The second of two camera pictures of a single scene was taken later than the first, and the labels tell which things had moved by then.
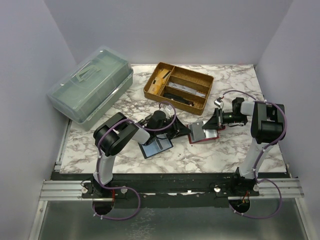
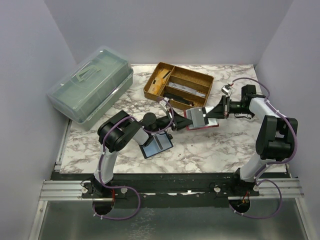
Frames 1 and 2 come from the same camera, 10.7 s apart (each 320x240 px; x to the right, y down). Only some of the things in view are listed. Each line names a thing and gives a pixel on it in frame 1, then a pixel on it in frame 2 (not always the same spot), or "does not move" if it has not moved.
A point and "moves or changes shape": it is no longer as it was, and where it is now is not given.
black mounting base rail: [149, 190] does not move
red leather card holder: [198, 134] moves or changes shape
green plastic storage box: [84, 95] does not move
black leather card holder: [162, 143] does not move
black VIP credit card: [197, 132] to [197, 117]
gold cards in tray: [158, 81] does not move
